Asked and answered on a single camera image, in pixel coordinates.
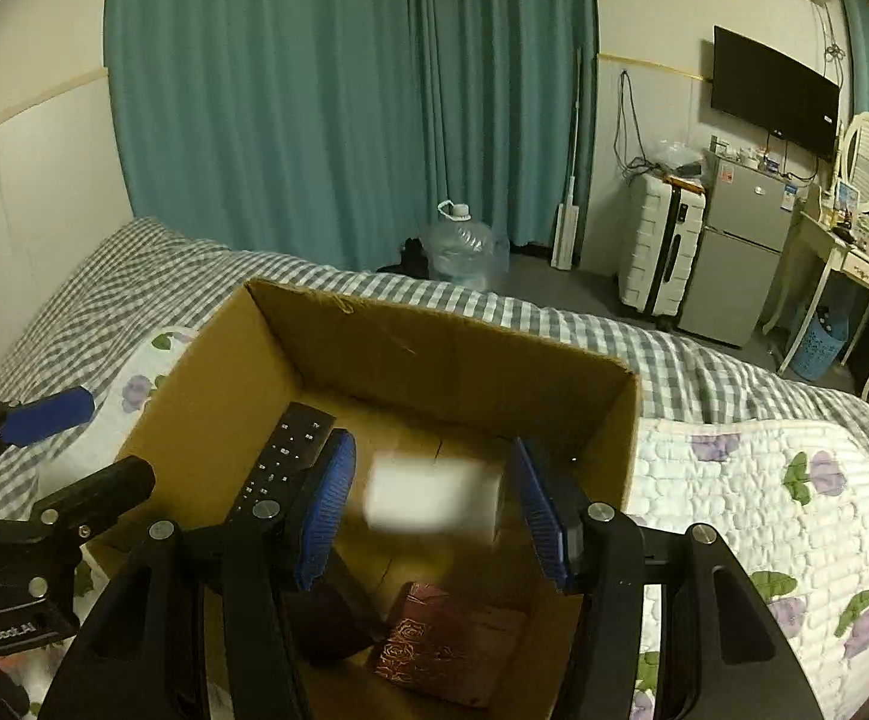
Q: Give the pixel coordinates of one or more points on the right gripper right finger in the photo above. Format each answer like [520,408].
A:
[722,653]

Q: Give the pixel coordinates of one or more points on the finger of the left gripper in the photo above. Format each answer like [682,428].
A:
[28,423]
[92,505]

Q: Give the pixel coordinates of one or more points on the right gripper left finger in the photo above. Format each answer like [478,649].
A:
[141,652]

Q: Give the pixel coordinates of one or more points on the black remote control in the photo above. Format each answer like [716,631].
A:
[290,453]

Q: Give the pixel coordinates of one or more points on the red patterned card box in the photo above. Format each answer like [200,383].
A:
[447,647]

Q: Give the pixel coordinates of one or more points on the small white box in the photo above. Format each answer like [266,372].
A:
[433,496]

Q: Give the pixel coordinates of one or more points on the white floral quilt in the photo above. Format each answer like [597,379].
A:
[810,563]

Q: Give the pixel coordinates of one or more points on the grey checked bed sheet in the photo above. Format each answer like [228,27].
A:
[146,282]

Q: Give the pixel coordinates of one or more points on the brown cardboard box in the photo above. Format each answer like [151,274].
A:
[435,403]

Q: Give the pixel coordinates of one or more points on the blue waste basket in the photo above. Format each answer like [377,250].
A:
[826,335]

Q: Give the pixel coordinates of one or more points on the white dressing table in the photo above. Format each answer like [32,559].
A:
[818,268]

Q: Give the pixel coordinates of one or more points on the silver mini fridge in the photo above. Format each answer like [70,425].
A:
[745,229]

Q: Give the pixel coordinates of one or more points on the white suitcase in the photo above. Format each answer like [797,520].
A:
[663,227]

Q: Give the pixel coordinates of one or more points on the white mop pole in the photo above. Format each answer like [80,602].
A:
[568,212]

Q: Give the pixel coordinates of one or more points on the clear water jug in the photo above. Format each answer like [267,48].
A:
[464,251]

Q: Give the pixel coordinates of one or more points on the oval vanity mirror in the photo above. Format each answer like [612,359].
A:
[851,166]

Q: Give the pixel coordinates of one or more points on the black wall television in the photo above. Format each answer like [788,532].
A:
[771,90]

